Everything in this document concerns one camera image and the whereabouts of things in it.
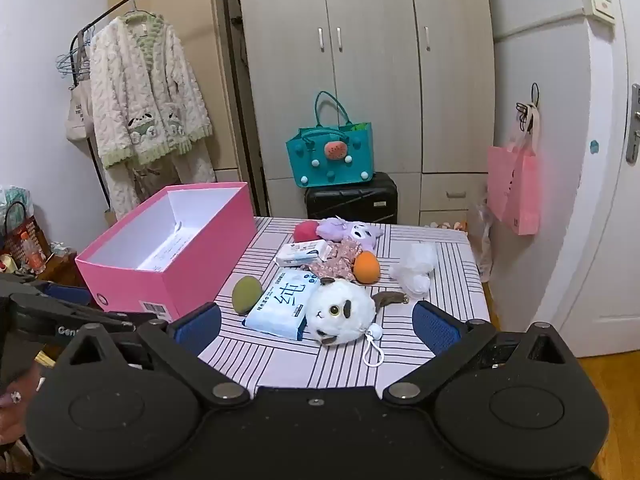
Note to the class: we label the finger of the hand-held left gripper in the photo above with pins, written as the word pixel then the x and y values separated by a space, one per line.
pixel 50 322
pixel 70 295

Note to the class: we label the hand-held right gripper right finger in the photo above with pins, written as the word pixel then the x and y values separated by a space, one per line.
pixel 440 330

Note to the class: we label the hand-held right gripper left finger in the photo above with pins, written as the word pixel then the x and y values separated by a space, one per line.
pixel 197 327

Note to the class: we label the green egg-shaped sponge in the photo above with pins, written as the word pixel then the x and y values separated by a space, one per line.
pixel 246 296

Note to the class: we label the pink cardboard box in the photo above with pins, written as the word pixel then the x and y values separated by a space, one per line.
pixel 200 255

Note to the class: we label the orange egg-shaped sponge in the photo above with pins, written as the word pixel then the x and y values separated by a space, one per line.
pixel 366 267

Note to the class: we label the white plush dog toy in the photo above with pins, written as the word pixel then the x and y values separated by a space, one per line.
pixel 340 310

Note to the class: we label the pink floral cloth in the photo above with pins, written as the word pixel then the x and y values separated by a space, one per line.
pixel 337 262

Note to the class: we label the small wet wipe pack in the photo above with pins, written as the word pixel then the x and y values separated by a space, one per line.
pixel 300 254

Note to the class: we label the purple plush toy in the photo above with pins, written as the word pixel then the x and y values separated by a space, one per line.
pixel 350 232

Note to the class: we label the pink heart plush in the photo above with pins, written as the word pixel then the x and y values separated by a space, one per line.
pixel 305 231

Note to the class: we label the person's left hand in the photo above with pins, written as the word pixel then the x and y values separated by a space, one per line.
pixel 12 410

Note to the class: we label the striped pink sheet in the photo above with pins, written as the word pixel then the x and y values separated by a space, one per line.
pixel 450 280

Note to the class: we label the woven basket bag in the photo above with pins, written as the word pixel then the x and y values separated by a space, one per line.
pixel 25 250

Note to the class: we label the crumpled white plastic bag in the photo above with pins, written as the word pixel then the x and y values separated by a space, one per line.
pixel 415 270

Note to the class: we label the large tissue pack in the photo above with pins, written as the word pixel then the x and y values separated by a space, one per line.
pixel 280 305

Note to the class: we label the clear plastic bag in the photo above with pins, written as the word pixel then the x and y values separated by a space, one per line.
pixel 484 240

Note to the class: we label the patterned paper bag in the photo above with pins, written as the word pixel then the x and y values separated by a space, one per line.
pixel 12 200

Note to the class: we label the cream fleece pajama pants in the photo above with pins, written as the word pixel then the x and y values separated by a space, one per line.
pixel 125 185

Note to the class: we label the black suitcase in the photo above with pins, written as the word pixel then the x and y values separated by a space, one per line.
pixel 350 202

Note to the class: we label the pink paper shopping bag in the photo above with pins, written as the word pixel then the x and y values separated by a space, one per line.
pixel 515 190

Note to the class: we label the white canvas tote bag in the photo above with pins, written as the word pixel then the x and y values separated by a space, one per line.
pixel 79 115

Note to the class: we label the teal felt handbag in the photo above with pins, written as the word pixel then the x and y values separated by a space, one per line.
pixel 325 165

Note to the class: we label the cream fleece pajama jacket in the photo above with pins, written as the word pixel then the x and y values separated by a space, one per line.
pixel 150 95

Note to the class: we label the white door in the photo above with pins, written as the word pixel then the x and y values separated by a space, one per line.
pixel 600 185

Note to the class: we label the blue door sticker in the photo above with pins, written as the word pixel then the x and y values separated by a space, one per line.
pixel 594 147

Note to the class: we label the black clothes rack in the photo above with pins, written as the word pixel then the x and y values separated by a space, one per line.
pixel 235 60

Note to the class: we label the grey wardrobe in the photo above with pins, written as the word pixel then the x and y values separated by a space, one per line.
pixel 375 60

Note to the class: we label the wall light switch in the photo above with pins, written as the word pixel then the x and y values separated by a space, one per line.
pixel 600 5

